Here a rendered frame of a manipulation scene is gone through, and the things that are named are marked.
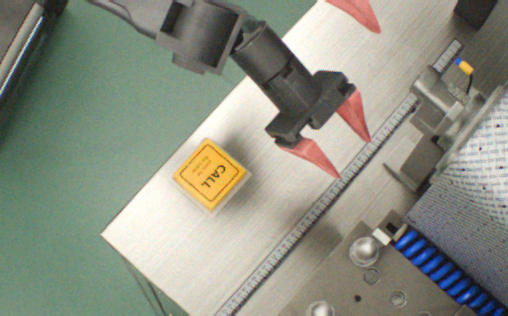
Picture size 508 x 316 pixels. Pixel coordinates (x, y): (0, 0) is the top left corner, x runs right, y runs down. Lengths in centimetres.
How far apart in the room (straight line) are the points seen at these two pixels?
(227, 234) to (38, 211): 102
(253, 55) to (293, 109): 8
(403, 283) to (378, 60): 36
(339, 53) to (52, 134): 107
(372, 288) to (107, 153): 120
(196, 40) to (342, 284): 35
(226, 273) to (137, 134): 102
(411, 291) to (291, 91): 29
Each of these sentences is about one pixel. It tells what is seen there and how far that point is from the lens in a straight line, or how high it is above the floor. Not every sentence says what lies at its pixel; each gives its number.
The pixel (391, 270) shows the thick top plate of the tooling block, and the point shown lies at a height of 103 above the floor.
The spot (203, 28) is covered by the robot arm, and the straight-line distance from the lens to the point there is 112.
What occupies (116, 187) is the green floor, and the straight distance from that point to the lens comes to 232.
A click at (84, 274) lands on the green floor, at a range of 229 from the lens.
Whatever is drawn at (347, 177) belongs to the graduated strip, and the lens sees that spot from 140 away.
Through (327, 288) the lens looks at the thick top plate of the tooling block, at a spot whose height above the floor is 103.
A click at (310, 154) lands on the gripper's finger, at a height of 112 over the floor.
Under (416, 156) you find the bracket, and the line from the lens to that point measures 131.
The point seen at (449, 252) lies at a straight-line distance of 125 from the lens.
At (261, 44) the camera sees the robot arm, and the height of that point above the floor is 119.
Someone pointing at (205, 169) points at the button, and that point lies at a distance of 137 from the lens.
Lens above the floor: 225
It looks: 75 degrees down
